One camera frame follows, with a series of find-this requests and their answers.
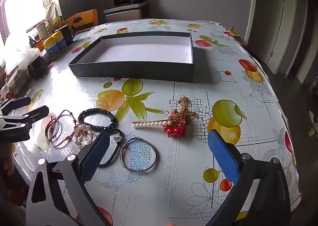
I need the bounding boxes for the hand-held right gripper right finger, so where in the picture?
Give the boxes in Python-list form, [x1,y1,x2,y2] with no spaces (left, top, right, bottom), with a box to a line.
[206,129,291,226]

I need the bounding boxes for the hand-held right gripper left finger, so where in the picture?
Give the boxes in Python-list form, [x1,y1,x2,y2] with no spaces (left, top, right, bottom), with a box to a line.
[26,130,111,226]

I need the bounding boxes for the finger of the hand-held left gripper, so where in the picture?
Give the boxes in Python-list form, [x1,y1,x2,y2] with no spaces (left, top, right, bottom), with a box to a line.
[0,96,31,116]
[15,105,50,127]

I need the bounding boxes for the black hair tie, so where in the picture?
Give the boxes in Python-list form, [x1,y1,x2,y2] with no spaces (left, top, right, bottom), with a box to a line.
[98,129,123,167]

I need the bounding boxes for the pink string bracelet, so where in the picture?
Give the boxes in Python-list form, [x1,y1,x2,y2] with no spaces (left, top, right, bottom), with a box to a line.
[50,109,78,148]

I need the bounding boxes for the round pearl hair clip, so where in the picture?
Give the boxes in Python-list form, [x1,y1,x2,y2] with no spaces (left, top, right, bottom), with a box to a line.
[73,123,94,148]

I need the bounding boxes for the blue beaded bracelet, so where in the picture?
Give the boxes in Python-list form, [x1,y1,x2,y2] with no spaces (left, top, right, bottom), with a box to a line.
[78,108,117,132]

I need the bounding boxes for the red bead gold chain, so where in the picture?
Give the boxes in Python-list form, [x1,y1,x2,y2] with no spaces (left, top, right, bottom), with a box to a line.
[163,96,199,138]

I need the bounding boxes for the silver bangle with clasp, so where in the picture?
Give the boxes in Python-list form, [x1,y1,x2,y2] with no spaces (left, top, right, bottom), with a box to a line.
[120,137,157,173]

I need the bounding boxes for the pearl hair pin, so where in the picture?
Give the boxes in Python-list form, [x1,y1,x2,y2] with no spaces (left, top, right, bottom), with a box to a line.
[132,120,172,129]

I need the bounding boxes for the white shallow box tray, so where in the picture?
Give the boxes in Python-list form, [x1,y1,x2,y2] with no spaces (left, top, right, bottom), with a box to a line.
[68,32,195,83]

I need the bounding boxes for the clear plastic bag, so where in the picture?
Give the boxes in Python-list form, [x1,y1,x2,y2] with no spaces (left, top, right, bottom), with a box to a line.
[4,36,41,74]

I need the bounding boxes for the fruit printed tablecloth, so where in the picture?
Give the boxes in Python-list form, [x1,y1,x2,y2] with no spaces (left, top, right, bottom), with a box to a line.
[10,18,302,226]

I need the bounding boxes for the yellow lid container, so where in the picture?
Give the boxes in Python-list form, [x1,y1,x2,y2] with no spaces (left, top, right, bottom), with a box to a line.
[43,31,67,55]

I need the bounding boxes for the white mug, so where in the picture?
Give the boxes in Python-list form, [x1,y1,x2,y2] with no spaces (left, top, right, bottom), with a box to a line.
[36,21,50,39]

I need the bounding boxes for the black mug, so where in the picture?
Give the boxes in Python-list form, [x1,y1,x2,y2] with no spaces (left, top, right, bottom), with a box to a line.
[58,24,76,44]

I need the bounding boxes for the pile of slippers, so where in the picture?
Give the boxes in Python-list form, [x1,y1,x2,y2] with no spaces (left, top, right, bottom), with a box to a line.
[307,110,318,137]

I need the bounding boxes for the paper bag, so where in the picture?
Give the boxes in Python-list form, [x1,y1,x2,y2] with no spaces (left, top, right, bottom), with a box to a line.
[44,1,62,28]

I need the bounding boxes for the wooden chair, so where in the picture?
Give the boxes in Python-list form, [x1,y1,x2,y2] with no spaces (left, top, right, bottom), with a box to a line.
[61,9,98,35]

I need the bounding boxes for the banana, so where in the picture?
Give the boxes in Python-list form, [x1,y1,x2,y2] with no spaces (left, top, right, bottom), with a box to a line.
[227,26,241,38]

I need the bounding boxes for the white cabinet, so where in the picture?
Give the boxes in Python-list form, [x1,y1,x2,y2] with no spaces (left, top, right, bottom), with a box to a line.
[103,4,144,23]

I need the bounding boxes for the white door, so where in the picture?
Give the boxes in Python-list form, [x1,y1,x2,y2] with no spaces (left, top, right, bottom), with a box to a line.
[248,0,302,75]

